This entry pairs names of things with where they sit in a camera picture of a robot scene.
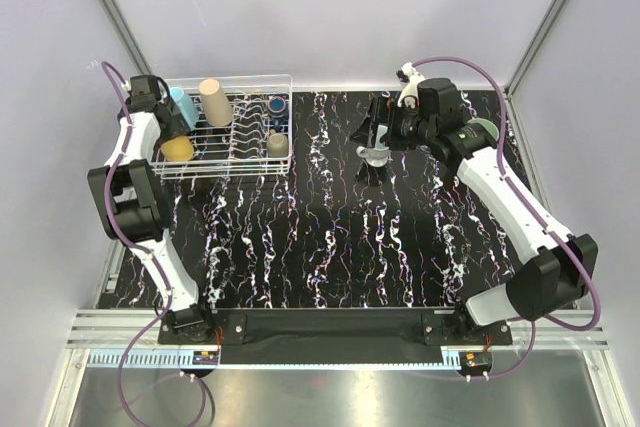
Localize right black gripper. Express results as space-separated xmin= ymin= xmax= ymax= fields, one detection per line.
xmin=349 ymin=96 xmax=435 ymax=152

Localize light blue cup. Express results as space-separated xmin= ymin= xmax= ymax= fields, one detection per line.
xmin=170 ymin=87 xmax=199 ymax=131

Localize yellow cup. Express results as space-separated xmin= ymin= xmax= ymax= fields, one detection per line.
xmin=160 ymin=136 xmax=194 ymax=163

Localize white grey mug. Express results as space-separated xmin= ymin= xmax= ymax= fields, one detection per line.
xmin=356 ymin=125 xmax=390 ymax=168

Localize tan beige tall cup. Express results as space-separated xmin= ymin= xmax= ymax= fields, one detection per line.
xmin=199 ymin=78 xmax=233 ymax=128

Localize mint green cup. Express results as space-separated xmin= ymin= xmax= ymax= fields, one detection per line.
xmin=469 ymin=118 xmax=500 ymax=141

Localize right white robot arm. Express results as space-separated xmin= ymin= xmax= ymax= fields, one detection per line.
xmin=350 ymin=76 xmax=598 ymax=344

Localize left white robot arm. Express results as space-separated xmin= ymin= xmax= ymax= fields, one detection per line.
xmin=87 ymin=75 xmax=216 ymax=343

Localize dark blue mug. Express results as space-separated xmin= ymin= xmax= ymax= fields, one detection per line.
xmin=266 ymin=96 xmax=289 ymax=132

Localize beige small mug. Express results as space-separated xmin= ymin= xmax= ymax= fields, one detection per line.
xmin=266 ymin=131 xmax=289 ymax=158

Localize black marble pattern mat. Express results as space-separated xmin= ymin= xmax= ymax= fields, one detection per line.
xmin=94 ymin=89 xmax=574 ymax=309

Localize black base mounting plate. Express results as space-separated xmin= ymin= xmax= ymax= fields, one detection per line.
xmin=158 ymin=307 xmax=513 ymax=348

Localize left orange connector box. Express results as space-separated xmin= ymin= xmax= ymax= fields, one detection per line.
xmin=192 ymin=350 xmax=219 ymax=365

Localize orange connector box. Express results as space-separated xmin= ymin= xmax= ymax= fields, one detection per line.
xmin=461 ymin=351 xmax=493 ymax=371
xmin=192 ymin=350 xmax=219 ymax=365

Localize right orange connector box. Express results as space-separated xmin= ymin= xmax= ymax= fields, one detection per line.
xmin=461 ymin=351 xmax=493 ymax=371

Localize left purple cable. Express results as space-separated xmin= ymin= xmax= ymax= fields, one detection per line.
xmin=100 ymin=60 xmax=216 ymax=426

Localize purple cable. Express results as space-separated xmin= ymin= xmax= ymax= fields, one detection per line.
xmin=414 ymin=55 xmax=602 ymax=381
xmin=100 ymin=60 xmax=216 ymax=426

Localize white wire dish rack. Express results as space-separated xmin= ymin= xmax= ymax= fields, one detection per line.
xmin=151 ymin=74 xmax=293 ymax=180

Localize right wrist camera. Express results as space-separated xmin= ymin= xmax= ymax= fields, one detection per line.
xmin=396 ymin=62 xmax=425 ymax=110

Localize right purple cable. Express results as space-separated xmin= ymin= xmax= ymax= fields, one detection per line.
xmin=414 ymin=55 xmax=602 ymax=381

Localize slotted cable duct rail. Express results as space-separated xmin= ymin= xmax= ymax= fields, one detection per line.
xmin=88 ymin=347 xmax=461 ymax=371

